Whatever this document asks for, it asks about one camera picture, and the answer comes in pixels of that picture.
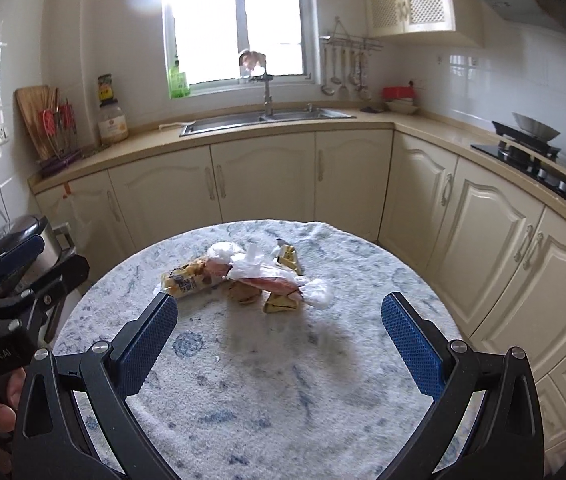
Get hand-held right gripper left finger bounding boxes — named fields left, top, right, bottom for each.
left=10, top=291, right=180, bottom=480

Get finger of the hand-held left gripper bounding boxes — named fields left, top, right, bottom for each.
left=20, top=255, right=90, bottom=346
left=0, top=234, right=45, bottom=291

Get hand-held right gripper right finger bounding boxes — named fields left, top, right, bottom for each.
left=381, top=291, right=546, bottom=480

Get yellow snack packet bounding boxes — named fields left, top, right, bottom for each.
left=155, top=256, right=224, bottom=301

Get snack packet pile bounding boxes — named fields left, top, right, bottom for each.
left=206, top=241, right=335, bottom=310

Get small yellow wrapper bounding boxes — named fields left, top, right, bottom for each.
left=262, top=292, right=304, bottom=314

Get pink sausage wrapper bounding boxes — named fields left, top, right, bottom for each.
left=208, top=260, right=309, bottom=297

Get gold snack wrapper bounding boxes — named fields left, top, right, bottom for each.
left=274, top=238, right=305, bottom=277

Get steel rice cooker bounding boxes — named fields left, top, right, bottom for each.
left=0, top=215, right=66, bottom=286

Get round table with patterned cloth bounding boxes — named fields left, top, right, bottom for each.
left=50, top=219, right=478, bottom=480

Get wooden cutting board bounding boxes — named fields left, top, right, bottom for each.
left=16, top=85, right=59, bottom=161

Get large glass jar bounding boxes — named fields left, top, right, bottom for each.
left=98, top=100, right=129, bottom=144

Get yellow-labelled bottle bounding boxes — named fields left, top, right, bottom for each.
left=97, top=74, right=115, bottom=107

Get cream lower kitchen cabinets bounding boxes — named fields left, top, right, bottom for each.
left=33, top=127, right=566, bottom=461

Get black gas stove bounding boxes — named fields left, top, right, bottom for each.
left=470, top=120, right=566, bottom=226

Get green dish soap bottle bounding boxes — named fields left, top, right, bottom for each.
left=169, top=57, right=191, bottom=99

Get white bowl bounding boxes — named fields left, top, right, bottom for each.
left=385, top=99, right=419, bottom=115

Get red plastic container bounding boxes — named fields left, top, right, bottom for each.
left=382, top=85, right=416, bottom=102

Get steel kitchen sink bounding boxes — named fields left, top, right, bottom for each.
left=179, top=106, right=356, bottom=137

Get steel faucet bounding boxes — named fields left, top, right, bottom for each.
left=261, top=52, right=276, bottom=117

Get kitchen window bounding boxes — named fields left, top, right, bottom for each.
left=155, top=0, right=314, bottom=96

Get hanging utensil rack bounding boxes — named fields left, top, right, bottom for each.
left=319, top=17, right=384, bottom=101

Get cream lattice door cabinet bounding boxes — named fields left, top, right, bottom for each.
left=363, top=0, right=486, bottom=50

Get red-handled utensil holder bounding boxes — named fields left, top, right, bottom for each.
left=38, top=87, right=84, bottom=171

